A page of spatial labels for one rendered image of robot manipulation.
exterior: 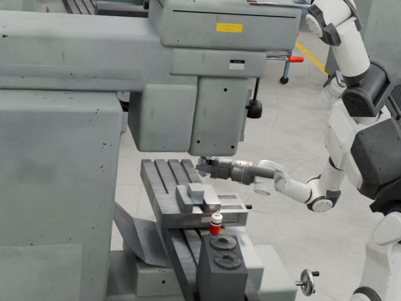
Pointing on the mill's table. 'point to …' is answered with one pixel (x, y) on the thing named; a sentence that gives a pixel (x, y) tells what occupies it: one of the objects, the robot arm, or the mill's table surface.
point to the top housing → (225, 24)
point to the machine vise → (197, 211)
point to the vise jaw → (210, 199)
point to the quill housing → (218, 116)
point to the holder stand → (221, 269)
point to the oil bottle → (215, 223)
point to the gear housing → (217, 62)
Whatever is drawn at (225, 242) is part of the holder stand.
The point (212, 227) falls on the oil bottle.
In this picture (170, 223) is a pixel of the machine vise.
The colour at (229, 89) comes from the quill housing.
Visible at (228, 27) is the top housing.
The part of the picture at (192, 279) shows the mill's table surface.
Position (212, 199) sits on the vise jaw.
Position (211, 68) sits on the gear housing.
